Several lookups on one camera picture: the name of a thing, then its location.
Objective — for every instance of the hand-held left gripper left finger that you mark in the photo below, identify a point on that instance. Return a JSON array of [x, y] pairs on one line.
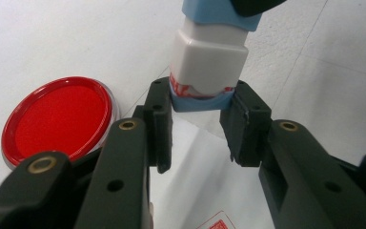
[[124, 178]]

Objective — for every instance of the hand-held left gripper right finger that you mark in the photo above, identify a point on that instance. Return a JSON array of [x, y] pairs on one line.
[[298, 178]]

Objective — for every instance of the white and blue stamp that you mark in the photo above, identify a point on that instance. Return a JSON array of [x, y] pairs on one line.
[[209, 54]]

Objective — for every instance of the round red ink pad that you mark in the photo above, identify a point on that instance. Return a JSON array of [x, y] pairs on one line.
[[60, 120]]

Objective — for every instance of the blue stamp cap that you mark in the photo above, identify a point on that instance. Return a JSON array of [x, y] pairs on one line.
[[200, 105]]

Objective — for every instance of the white paper sheet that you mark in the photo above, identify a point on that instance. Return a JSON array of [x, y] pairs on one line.
[[197, 191]]

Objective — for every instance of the white table cover sheet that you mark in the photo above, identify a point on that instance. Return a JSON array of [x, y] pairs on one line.
[[44, 38]]

